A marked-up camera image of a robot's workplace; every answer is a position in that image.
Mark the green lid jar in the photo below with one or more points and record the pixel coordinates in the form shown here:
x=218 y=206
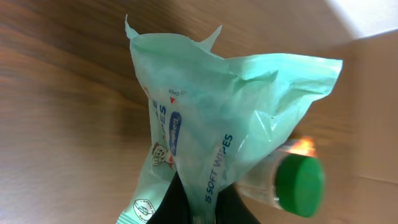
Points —
x=291 y=182

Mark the teal wipes pack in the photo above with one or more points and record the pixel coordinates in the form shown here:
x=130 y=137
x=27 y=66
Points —
x=212 y=119

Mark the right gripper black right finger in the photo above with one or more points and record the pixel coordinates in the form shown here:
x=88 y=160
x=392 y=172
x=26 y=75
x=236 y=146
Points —
x=230 y=209

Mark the small orange box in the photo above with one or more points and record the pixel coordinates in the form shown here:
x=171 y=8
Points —
x=304 y=146

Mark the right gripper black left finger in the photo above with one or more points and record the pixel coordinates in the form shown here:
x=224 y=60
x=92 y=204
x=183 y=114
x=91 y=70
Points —
x=174 y=208

